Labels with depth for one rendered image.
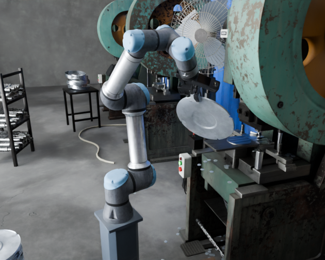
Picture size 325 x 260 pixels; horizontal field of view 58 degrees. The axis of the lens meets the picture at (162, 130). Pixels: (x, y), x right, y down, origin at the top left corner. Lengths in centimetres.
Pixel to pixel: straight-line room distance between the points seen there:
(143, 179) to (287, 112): 76
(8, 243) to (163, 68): 181
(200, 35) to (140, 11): 66
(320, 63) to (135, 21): 175
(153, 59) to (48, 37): 538
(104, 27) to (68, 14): 359
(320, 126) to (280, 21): 42
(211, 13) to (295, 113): 130
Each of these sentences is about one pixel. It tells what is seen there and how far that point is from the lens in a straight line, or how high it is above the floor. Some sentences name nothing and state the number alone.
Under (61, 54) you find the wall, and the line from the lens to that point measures 786.
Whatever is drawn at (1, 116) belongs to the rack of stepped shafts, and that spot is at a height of 51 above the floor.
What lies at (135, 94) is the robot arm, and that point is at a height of 105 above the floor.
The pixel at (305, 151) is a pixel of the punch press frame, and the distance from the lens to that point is 168.
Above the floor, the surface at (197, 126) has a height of 88.
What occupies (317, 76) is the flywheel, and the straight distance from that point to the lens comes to 123.
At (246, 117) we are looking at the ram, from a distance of 154.
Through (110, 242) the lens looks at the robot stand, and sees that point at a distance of 155.
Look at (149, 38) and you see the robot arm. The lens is 106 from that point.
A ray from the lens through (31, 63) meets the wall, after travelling 791.
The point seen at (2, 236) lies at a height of 31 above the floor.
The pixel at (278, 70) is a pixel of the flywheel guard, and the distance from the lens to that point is 101.
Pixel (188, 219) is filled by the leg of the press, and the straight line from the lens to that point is 199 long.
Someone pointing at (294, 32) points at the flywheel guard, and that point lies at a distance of 103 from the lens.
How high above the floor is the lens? 133
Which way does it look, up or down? 19 degrees down
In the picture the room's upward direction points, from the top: straight up
